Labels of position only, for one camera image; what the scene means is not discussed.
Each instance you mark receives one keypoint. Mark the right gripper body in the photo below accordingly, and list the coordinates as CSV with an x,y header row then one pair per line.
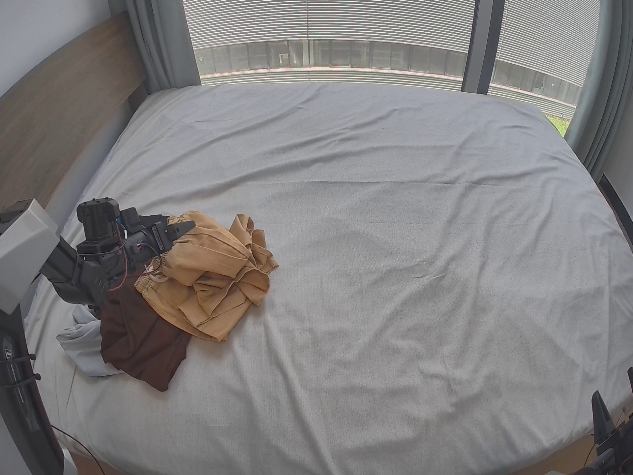
x,y
611,460

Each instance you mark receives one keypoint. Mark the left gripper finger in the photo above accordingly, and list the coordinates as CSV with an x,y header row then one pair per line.
x,y
177,230

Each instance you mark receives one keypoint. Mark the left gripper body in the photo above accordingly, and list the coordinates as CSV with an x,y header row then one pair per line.
x,y
148,245

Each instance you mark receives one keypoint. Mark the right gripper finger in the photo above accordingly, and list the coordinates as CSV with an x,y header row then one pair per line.
x,y
601,423
631,381

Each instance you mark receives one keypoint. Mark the tan shorts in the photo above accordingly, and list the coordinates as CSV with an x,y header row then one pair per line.
x,y
212,275

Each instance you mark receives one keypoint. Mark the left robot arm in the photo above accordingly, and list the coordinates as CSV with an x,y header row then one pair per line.
x,y
29,250

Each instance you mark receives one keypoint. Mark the bed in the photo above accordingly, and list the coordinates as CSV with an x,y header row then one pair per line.
x,y
346,166

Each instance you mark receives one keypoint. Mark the brown garment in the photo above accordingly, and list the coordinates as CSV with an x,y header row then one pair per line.
x,y
138,339

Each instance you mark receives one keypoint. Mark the pale grey garment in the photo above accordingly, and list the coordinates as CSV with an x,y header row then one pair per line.
x,y
81,344

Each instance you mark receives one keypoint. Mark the grey-green curtain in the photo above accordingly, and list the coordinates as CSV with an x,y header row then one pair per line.
x,y
158,27
611,67

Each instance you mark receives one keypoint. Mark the window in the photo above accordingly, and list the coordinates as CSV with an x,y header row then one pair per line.
x,y
346,18

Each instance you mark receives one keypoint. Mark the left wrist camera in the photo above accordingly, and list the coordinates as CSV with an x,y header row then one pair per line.
x,y
129,218

